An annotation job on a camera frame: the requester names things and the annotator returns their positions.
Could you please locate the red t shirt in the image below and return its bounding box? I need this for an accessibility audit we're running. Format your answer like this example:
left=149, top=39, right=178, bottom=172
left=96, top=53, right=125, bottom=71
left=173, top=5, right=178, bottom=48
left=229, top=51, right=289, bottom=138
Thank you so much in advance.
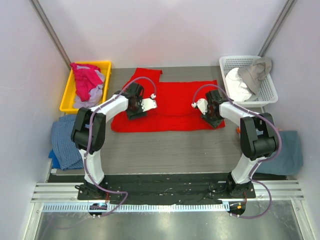
left=110, top=67, right=218, bottom=133

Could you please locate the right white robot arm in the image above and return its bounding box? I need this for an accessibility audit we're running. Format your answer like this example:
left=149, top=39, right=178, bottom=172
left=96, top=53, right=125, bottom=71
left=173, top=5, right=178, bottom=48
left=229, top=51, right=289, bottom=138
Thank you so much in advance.
left=193, top=90, right=282, bottom=198

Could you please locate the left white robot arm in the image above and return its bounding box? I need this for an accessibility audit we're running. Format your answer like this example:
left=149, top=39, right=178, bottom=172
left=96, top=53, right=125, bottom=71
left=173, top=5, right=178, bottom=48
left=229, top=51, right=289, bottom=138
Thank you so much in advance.
left=70, top=83, right=157, bottom=200

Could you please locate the white shirt in basket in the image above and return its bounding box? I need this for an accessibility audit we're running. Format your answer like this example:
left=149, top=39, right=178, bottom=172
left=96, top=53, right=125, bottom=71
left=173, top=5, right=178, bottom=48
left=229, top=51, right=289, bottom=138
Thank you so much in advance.
left=225, top=67, right=253, bottom=102

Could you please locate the lavender t shirt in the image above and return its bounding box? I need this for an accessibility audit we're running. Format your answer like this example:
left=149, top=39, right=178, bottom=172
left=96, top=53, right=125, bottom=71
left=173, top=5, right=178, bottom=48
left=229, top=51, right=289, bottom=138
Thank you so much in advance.
left=72, top=71, right=106, bottom=109

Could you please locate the grey shirt in basket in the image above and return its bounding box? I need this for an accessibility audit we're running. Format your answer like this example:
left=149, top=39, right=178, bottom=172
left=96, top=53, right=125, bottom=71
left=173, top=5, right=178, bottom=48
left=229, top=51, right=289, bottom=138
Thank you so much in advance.
left=237, top=57, right=272, bottom=95

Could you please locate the pink t shirt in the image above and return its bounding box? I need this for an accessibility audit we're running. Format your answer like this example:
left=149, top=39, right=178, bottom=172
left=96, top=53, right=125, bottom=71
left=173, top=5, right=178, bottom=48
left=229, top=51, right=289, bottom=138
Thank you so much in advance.
left=70, top=62, right=105, bottom=102

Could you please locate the yellow plastic bin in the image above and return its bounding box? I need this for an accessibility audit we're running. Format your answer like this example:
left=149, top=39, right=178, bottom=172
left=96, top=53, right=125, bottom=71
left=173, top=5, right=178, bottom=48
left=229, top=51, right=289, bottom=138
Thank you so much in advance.
left=59, top=61, right=112, bottom=114

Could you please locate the blue checkered shirt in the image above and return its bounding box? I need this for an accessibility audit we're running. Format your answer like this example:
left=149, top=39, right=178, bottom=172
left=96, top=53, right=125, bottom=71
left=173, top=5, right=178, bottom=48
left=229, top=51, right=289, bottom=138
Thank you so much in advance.
left=48, top=114, right=84, bottom=170

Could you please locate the teal folded t shirt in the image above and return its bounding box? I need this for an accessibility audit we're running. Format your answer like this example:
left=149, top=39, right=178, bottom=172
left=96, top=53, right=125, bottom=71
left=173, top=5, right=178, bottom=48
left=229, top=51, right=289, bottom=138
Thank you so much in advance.
left=255, top=130, right=304, bottom=176

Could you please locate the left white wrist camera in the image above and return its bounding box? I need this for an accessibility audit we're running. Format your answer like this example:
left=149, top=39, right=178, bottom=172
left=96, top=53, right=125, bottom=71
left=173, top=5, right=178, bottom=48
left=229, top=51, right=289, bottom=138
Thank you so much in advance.
left=140, top=93, right=158, bottom=112

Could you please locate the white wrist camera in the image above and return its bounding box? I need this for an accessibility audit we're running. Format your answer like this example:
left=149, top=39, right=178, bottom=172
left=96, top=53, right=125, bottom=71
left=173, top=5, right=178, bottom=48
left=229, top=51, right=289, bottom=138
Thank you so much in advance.
left=140, top=93, right=158, bottom=112
left=191, top=98, right=208, bottom=115

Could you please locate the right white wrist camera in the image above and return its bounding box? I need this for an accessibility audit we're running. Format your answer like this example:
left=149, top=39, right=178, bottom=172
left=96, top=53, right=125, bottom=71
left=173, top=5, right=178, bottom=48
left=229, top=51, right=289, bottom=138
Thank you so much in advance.
left=191, top=98, right=208, bottom=115

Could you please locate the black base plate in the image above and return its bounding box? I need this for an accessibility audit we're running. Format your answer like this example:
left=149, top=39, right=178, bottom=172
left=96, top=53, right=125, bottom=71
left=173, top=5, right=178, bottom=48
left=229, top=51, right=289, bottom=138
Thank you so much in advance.
left=75, top=173, right=256, bottom=206

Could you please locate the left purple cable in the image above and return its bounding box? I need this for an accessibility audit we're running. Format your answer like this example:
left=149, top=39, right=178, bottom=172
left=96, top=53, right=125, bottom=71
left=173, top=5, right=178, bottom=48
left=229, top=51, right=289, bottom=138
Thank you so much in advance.
left=83, top=76, right=158, bottom=217

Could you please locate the white slotted cable duct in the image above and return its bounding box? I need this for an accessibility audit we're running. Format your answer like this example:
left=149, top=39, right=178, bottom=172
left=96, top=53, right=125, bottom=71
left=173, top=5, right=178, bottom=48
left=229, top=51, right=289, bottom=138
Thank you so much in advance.
left=42, top=202, right=230, bottom=213

